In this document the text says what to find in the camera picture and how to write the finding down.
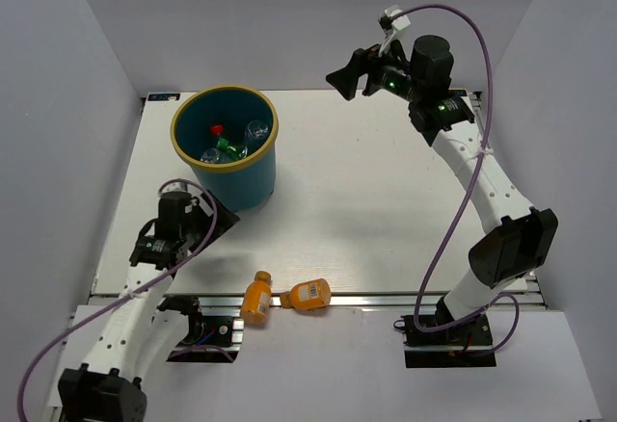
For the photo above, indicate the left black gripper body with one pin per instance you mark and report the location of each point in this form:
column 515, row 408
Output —
column 196, row 229

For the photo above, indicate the aluminium rail table front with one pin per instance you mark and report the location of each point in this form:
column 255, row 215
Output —
column 529, row 299

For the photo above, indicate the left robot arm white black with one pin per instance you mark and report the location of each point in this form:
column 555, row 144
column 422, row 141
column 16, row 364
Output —
column 148, row 326

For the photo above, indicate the clear bottle red label red cap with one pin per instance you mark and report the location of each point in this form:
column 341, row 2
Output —
column 217, row 129

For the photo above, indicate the teal bin with yellow rim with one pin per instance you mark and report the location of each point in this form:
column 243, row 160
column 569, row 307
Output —
column 227, row 136

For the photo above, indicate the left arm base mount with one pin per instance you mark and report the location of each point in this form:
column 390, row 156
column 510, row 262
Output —
column 214, row 329

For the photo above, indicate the clear bottle blue label white cap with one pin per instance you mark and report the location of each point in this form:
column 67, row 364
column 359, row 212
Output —
column 256, row 133

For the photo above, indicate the orange bottle with barcode label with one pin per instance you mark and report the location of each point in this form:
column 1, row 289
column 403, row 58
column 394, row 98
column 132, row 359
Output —
column 307, row 295

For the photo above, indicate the green plastic bottle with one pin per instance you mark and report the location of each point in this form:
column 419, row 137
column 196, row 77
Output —
column 233, row 151

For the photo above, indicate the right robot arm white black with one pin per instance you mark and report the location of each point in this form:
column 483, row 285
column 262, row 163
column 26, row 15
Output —
column 517, row 235

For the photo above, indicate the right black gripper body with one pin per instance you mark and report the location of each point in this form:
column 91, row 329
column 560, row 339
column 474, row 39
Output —
column 388, row 74

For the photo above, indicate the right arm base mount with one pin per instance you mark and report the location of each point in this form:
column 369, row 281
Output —
column 466, row 346

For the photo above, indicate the orange bottle label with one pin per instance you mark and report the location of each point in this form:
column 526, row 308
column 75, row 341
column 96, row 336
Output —
column 256, row 302

